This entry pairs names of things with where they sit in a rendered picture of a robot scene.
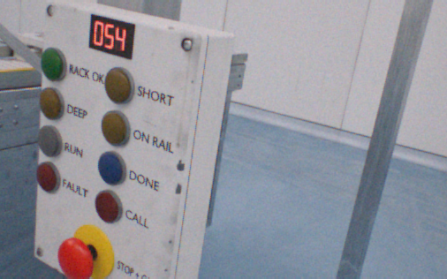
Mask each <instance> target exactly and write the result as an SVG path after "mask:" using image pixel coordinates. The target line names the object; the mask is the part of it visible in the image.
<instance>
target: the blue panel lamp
mask: <svg viewBox="0 0 447 279"><path fill-rule="evenodd" d="M98 170H99V174H100V176H101V177H102V180H103V181H104V182H107V183H109V184H115V183H117V182H119V181H120V179H121V177H122V166H121V163H120V162H119V160H118V159H117V157H116V156H115V155H112V154H105V155H103V156H102V157H101V158H100V160H99V162H98Z"/></svg>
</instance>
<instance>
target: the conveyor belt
mask: <svg viewBox="0 0 447 279"><path fill-rule="evenodd" d="M235 64H244V65H246V63H245V62H239V63H232V64H231V65H235ZM25 67H33V66H32V65H31V64H29V63H27V62H24V61H22V60H18V59H15V58H0V70H2V69H14V68H25ZM34 85H42V82H36V83H28V84H20V85H4V86H0V89H5V88H12V87H26V86H34Z"/></svg>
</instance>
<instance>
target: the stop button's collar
mask: <svg viewBox="0 0 447 279"><path fill-rule="evenodd" d="M73 238H78V239H80V240H81V241H83V242H84V243H85V245H86V246H87V247H89V244H90V245H93V246H94V247H95V248H96V251H97V259H96V260H93V261H94V271H93V274H92V275H91V276H90V278H92V279H103V278H105V277H107V276H109V274H110V273H111V272H112V269H113V268H114V264H115V255H114V251H113V247H112V246H111V243H110V241H109V238H108V237H107V235H106V234H104V233H103V232H102V230H101V229H100V228H97V227H96V226H94V225H93V224H85V225H83V226H80V227H79V228H77V229H76V231H75V233H74V235H73ZM126 267H128V266H126ZM126 267H125V268H126ZM132 270H133V268H131V270H130V268H129V270H128V273H127V272H126V271H125V272H126V273H127V274H129V272H130V275H131V273H133V272H134V270H133V271H132Z"/></svg>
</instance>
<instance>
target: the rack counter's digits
mask: <svg viewBox="0 0 447 279"><path fill-rule="evenodd" d="M126 32H127V27H124V26H116V25H112V24H109V23H105V22H102V21H99V20H96V19H95V27H94V39H93V45H95V46H101V47H104V48H106V49H111V50H115V51H116V52H123V53H125V40H126Z"/></svg>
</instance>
